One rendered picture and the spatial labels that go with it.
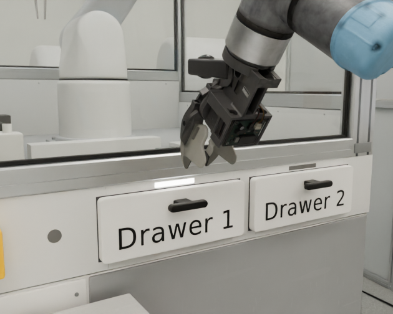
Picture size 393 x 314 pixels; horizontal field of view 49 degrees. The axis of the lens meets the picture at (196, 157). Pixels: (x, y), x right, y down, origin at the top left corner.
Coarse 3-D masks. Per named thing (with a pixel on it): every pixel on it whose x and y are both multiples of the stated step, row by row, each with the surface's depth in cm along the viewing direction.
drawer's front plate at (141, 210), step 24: (144, 192) 75; (168, 192) 76; (192, 192) 78; (216, 192) 81; (240, 192) 84; (120, 216) 72; (144, 216) 74; (168, 216) 76; (192, 216) 79; (216, 216) 82; (240, 216) 85; (144, 240) 75; (168, 240) 77; (192, 240) 80
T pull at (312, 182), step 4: (308, 180) 93; (312, 180) 93; (316, 180) 93; (328, 180) 92; (304, 184) 89; (308, 184) 89; (312, 184) 89; (316, 184) 90; (320, 184) 90; (324, 184) 91; (328, 184) 92; (304, 188) 89; (308, 188) 89; (312, 188) 89; (316, 188) 90; (320, 188) 91
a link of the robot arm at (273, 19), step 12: (252, 0) 50; (264, 0) 49; (276, 0) 47; (288, 0) 46; (240, 12) 52; (252, 12) 50; (264, 12) 49; (276, 12) 49; (252, 24) 51; (264, 24) 50; (276, 24) 50; (276, 36) 51; (288, 36) 52
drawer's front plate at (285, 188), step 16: (272, 176) 88; (288, 176) 90; (304, 176) 93; (320, 176) 95; (336, 176) 98; (352, 176) 101; (256, 192) 86; (272, 192) 88; (288, 192) 91; (304, 192) 93; (320, 192) 96; (336, 192) 99; (256, 208) 87; (272, 208) 89; (288, 208) 91; (304, 208) 94; (336, 208) 99; (256, 224) 87; (272, 224) 90; (288, 224) 92
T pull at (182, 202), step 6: (186, 198) 77; (174, 204) 73; (180, 204) 73; (186, 204) 74; (192, 204) 74; (198, 204) 75; (204, 204) 76; (168, 210) 73; (174, 210) 73; (180, 210) 73; (186, 210) 74
